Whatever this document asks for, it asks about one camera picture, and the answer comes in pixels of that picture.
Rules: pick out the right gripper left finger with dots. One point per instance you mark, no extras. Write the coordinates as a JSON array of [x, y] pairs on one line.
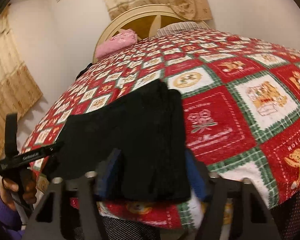
[[104, 170]]

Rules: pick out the purple sleeve forearm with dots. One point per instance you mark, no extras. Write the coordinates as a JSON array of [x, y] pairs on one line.
[[10, 223]]

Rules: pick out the black pants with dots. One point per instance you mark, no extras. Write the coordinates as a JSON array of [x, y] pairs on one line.
[[147, 126]]

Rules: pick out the beige curtain left wall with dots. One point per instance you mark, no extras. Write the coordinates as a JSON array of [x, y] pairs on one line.
[[18, 90]]

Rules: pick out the cream wooden headboard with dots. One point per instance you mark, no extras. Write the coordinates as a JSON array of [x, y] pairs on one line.
[[145, 20]]

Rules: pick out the left hand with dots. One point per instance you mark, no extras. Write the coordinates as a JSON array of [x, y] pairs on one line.
[[8, 186]]

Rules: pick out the black item beside bed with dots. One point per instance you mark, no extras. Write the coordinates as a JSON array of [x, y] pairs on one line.
[[82, 72]]

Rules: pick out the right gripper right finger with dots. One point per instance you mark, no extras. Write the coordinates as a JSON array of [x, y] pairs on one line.
[[198, 176]]

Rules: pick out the pink folded blanket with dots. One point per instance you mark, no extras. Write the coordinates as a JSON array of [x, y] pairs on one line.
[[120, 41]]

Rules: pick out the red patchwork bedspread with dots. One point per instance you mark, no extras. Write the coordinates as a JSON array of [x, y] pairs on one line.
[[241, 99]]

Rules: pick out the striped pillow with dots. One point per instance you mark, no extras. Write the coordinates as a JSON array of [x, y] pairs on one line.
[[178, 28]]

